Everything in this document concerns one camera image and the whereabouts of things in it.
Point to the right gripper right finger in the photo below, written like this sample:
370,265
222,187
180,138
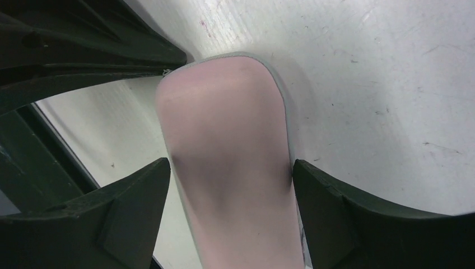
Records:
346,227

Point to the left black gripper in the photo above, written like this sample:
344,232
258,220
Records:
52,47

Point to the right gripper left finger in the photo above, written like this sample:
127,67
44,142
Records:
115,226

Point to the pink umbrella case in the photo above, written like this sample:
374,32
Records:
224,124

